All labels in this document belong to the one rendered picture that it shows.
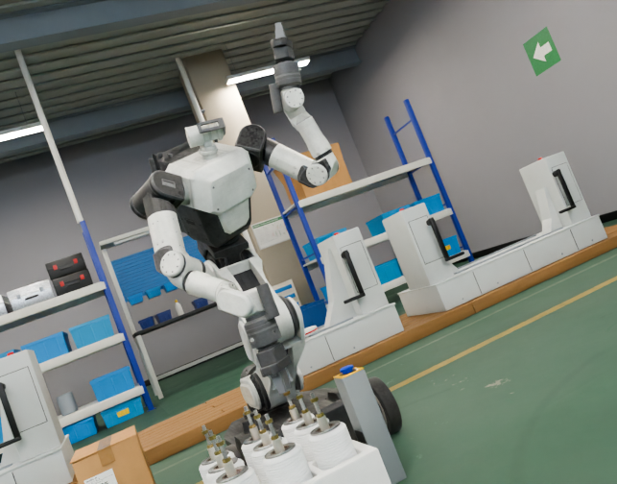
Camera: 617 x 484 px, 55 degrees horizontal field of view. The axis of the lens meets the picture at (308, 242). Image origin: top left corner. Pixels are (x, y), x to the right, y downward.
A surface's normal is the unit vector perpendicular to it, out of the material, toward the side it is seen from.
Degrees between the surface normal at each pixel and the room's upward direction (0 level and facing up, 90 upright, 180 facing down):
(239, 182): 122
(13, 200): 90
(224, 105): 90
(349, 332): 90
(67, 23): 90
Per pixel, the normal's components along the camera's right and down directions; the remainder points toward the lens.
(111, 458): 0.29, -0.18
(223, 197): 0.77, 0.23
